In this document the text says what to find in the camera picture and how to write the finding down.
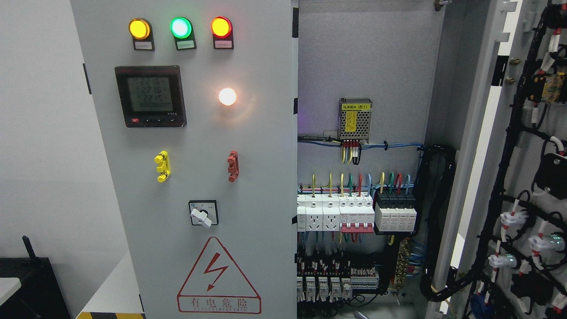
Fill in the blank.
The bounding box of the black box at left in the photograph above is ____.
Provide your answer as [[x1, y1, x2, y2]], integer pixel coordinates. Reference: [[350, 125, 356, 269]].
[[0, 236, 70, 319]]

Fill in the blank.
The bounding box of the black cable conduit right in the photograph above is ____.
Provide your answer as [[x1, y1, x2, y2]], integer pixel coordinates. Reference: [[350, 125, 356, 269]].
[[414, 144, 483, 303]]

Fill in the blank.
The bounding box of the red electric hazard sticker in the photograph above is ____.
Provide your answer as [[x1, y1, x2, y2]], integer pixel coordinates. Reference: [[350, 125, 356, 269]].
[[177, 237, 262, 314]]

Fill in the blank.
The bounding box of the red indicator lamp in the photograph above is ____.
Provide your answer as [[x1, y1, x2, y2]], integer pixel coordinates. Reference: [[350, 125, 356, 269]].
[[210, 16, 234, 49]]

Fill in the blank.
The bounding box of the white rotary selector switch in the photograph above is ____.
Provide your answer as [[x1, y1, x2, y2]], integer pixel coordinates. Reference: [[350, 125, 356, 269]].
[[188, 200, 219, 229]]

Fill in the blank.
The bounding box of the white glowing indicator lamp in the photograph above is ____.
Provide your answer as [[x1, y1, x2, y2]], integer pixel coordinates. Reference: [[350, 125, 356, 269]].
[[218, 87, 237, 106]]

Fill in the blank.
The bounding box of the white socket breaker row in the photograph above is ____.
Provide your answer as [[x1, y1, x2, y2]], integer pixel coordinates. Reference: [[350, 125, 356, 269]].
[[296, 194, 375, 233]]

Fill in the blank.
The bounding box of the black digital power meter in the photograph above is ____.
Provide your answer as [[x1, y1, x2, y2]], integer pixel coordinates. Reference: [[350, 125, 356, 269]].
[[115, 65, 186, 128]]

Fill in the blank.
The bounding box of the green indicator lamp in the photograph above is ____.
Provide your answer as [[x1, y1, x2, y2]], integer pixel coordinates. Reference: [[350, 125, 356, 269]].
[[170, 16, 197, 51]]

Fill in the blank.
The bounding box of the grey cabinet door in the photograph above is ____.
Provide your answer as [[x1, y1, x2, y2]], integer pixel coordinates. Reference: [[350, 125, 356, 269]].
[[71, 0, 296, 319], [420, 0, 566, 319]]

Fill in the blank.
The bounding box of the metal mesh power supply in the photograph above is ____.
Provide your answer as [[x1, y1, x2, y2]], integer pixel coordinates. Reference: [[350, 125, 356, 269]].
[[338, 97, 373, 140]]

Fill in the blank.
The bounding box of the yellow indicator lamp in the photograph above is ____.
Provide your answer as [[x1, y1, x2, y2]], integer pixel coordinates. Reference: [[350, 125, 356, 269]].
[[129, 18, 155, 51]]

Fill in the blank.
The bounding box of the black white surge protector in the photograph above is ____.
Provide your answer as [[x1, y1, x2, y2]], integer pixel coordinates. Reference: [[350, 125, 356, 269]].
[[374, 191, 417, 232]]

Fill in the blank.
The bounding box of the lower relay terminal row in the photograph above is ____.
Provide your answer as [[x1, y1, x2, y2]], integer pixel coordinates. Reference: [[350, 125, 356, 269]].
[[295, 251, 380, 303]]

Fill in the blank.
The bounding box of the brass ground terminal bar right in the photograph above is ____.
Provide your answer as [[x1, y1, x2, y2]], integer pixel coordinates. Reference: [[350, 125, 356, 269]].
[[395, 237, 411, 281]]

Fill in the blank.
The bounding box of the dark grey robot right hand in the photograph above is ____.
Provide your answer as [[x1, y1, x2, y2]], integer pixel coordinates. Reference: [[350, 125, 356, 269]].
[[353, 311, 369, 319]]

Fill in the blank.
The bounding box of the red terminal post block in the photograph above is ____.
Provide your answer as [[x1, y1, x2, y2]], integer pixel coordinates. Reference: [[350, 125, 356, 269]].
[[227, 150, 239, 183]]

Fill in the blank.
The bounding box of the yellow terminal post block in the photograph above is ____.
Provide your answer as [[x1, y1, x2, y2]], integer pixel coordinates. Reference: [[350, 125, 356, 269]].
[[154, 151, 171, 183]]

